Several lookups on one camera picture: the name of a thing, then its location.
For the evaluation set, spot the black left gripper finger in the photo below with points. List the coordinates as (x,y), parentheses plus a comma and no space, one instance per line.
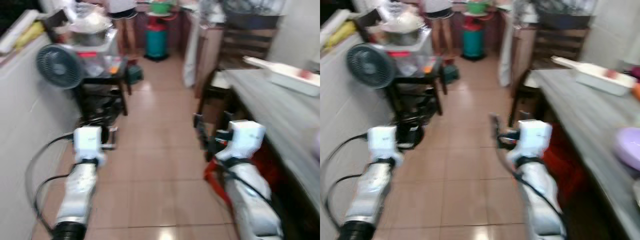
(114,136)
(419,134)

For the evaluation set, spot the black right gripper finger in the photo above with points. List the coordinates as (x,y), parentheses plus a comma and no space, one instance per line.
(200,131)
(495,130)

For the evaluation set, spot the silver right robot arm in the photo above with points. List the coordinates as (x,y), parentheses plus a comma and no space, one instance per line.
(252,200)
(542,200)

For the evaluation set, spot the black metal shelf cart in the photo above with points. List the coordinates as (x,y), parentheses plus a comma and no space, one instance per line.
(102,95)
(412,97)

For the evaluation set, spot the small teal floor appliance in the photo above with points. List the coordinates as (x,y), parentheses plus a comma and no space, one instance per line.
(134,74)
(450,74)

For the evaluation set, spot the white chest freezer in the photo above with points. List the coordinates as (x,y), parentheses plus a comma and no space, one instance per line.
(30,140)
(340,125)

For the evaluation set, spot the white hanging plastic bag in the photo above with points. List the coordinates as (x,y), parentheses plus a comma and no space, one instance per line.
(506,50)
(191,50)

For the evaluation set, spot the dark grey round fan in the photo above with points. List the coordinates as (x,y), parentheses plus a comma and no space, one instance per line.
(59,66)
(369,66)

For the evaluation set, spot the teal gas cylinder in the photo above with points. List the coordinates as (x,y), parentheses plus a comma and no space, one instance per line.
(156,40)
(473,40)

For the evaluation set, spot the dark wooden chair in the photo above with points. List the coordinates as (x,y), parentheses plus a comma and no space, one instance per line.
(245,45)
(555,45)

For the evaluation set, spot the white box with red label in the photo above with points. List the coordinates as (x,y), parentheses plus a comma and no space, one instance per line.
(292,77)
(597,75)

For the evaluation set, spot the steel pot with lid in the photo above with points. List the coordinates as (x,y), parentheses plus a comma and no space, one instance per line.
(90,27)
(400,27)

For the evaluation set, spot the person in dark shorts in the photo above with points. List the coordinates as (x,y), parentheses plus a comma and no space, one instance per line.
(439,12)
(122,12)

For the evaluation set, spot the yellow bananas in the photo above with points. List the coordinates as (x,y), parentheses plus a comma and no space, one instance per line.
(30,35)
(342,35)

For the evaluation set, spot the green plastic basin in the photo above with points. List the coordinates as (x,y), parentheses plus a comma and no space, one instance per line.
(160,7)
(476,7)

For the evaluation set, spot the orange carrot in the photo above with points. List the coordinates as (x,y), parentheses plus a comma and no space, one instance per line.
(637,91)

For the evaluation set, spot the purple sweet potatoes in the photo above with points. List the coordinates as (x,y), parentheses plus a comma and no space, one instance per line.
(635,72)

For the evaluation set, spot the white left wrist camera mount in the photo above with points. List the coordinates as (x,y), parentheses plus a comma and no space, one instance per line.
(384,142)
(89,142)

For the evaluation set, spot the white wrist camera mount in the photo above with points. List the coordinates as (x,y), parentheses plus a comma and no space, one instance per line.
(384,142)
(89,142)
(245,140)
(532,140)

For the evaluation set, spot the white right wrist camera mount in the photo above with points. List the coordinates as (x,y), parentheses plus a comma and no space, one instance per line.
(532,140)
(245,140)

